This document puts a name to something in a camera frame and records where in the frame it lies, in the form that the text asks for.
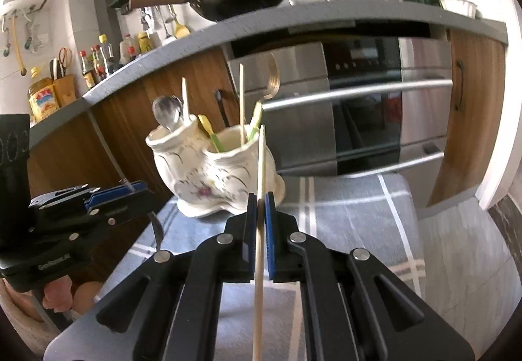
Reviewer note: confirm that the hanging metal ladle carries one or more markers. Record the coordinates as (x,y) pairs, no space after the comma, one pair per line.
(166,18)

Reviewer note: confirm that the yellow jar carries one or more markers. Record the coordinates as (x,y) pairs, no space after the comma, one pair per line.
(144,43)

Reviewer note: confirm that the yellow-cap clear bottle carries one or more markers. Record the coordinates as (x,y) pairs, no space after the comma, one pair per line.
(106,53)

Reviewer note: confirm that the person's left forearm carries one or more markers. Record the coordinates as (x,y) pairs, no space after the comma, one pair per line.
(20,304)

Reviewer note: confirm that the wooden chopstick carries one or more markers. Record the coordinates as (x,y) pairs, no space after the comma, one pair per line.
(185,100)
(258,304)
(242,100)

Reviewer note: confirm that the grey kitchen countertop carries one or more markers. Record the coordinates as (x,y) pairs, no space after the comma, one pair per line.
(285,24)

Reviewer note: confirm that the yellow spatula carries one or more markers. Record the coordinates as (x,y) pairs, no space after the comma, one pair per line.
(181,30)

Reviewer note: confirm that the small metal spoon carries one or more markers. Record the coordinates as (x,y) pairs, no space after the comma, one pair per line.
(180,106)

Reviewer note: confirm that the large metal spoon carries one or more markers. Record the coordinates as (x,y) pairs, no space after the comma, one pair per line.
(163,110)

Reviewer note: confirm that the gold metal spoon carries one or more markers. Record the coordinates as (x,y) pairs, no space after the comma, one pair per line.
(272,75)

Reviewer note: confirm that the wooden cabinet door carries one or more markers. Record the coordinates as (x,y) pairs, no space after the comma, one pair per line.
(134,108)
(477,100)
(61,149)

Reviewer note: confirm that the white bowl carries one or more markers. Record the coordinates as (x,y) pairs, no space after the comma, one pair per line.
(459,7)

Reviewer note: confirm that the white bottle red label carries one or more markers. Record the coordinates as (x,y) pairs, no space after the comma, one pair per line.
(128,47)

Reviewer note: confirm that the stainless steel built-in oven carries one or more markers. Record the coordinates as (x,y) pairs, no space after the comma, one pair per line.
(293,128)

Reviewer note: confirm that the cream ceramic utensil holder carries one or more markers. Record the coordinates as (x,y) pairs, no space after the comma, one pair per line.
(228,177)

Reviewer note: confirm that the grey plaid cloth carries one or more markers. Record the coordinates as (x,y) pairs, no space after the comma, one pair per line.
(346,222)

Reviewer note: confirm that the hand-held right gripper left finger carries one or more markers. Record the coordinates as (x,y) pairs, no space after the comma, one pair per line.
(251,246)

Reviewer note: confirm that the yellow cooking oil bottle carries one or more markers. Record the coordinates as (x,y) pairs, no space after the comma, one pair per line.
(43,100)

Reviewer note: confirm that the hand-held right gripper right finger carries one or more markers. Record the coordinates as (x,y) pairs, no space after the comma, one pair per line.
(270,246)

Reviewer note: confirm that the person's left hand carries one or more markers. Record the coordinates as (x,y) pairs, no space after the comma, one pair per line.
(61,295)

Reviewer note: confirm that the red-cap dark sauce bottle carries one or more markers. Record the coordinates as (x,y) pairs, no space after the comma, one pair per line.
(86,71)
(98,61)

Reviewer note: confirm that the yellow plastic spoon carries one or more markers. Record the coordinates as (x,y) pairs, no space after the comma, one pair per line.
(208,130)
(256,120)

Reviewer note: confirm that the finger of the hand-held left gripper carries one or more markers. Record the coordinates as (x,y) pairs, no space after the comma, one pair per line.
(114,194)
(130,212)

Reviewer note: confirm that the wooden knife block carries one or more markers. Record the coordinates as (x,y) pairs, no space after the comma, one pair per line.
(65,91)

